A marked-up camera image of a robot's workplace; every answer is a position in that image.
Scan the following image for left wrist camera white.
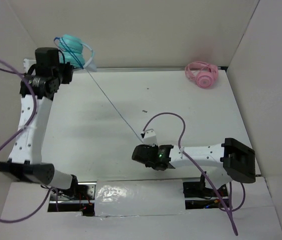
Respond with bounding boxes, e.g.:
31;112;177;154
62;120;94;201
23;58;36;73

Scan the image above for blue headphone cord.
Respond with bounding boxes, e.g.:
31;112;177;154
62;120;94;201
53;36;147;144

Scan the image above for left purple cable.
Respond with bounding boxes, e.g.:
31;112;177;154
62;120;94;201
0;55;64;224

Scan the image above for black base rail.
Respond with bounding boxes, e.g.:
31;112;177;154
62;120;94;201
47;180;220;217

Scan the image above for white foil cover plate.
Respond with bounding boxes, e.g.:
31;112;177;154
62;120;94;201
94;179;186;217

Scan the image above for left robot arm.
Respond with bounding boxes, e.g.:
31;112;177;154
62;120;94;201
0;47;80;200

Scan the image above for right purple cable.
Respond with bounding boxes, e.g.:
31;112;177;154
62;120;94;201
142;112;246;236

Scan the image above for teal cat-ear headphones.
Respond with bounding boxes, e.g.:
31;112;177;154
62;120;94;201
53;34;98;72

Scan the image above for pink headphones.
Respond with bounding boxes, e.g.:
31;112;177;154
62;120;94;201
184;61;219;89

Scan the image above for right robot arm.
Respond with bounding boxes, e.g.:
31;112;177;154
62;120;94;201
131;138;256;196

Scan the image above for purple cable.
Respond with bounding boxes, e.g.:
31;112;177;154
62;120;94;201
0;55;64;224
142;112;246;236

